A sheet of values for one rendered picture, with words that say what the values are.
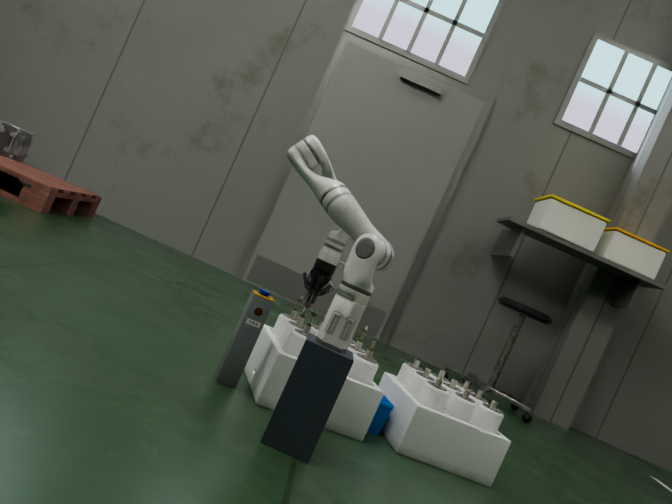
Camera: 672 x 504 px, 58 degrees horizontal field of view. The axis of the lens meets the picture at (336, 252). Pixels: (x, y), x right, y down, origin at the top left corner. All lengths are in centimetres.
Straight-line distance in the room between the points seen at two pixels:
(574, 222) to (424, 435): 275
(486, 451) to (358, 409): 51
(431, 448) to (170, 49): 405
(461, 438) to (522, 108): 352
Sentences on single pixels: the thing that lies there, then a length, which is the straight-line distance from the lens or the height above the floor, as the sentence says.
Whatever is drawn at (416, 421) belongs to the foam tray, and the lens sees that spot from 218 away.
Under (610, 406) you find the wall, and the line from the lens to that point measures 558.
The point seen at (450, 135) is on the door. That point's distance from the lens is 508.
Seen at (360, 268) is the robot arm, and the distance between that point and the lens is 165.
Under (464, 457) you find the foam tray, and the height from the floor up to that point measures 7.
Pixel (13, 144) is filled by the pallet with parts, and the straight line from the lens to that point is 506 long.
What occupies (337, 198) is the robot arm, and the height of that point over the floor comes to 68.
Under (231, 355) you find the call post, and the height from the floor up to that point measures 10.
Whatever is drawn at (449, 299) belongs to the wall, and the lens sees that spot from 506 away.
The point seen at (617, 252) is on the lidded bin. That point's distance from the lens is 477.
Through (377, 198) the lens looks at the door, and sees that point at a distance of 494.
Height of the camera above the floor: 56
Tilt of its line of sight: level
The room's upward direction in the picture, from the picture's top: 24 degrees clockwise
